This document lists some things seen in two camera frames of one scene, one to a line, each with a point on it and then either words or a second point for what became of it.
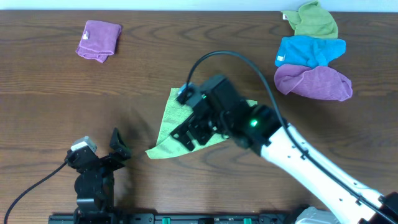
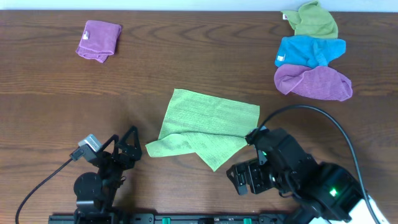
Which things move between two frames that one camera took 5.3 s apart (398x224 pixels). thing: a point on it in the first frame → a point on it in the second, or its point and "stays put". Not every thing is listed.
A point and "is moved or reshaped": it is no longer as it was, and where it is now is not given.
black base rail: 171,218 stays put
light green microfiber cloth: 175,113 is moved or reshaped
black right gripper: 181,131 → 239,180
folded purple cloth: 99,40 stays put
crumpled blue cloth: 308,51 stays put
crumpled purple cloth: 321,83 stays put
